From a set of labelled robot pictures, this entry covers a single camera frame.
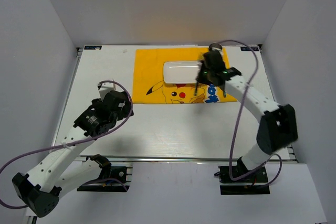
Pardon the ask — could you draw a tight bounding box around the white rectangular plate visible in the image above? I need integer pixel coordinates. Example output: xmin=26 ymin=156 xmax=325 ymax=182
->
xmin=163 ymin=61 xmax=201 ymax=84

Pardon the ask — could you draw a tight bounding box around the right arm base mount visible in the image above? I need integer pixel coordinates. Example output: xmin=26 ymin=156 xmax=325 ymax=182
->
xmin=214 ymin=166 xmax=270 ymax=195

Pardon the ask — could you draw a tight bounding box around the fork with green handle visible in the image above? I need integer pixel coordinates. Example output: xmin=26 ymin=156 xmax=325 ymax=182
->
xmin=194 ymin=81 xmax=198 ymax=96

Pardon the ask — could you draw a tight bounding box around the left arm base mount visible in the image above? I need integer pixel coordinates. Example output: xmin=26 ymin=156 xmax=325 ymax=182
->
xmin=77 ymin=154 xmax=132 ymax=193

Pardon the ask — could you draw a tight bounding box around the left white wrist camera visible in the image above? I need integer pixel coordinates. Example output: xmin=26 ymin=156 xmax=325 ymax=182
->
xmin=97 ymin=80 xmax=116 ymax=100

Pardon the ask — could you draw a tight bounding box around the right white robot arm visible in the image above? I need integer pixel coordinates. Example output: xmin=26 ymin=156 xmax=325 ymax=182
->
xmin=196 ymin=50 xmax=298 ymax=182

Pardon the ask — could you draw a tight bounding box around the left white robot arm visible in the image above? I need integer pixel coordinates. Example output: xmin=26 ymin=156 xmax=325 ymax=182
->
xmin=12 ymin=89 xmax=133 ymax=218

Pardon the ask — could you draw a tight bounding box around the yellow pikachu cloth napkin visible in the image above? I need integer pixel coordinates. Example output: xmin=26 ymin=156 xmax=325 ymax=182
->
xmin=132 ymin=47 xmax=237 ymax=104

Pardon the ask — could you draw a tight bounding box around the paper cup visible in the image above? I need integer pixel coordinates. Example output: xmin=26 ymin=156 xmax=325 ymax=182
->
xmin=208 ymin=42 xmax=223 ymax=51

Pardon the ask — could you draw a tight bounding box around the left blue table label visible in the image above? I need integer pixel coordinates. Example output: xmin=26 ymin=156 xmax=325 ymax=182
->
xmin=83 ymin=45 xmax=102 ymax=50

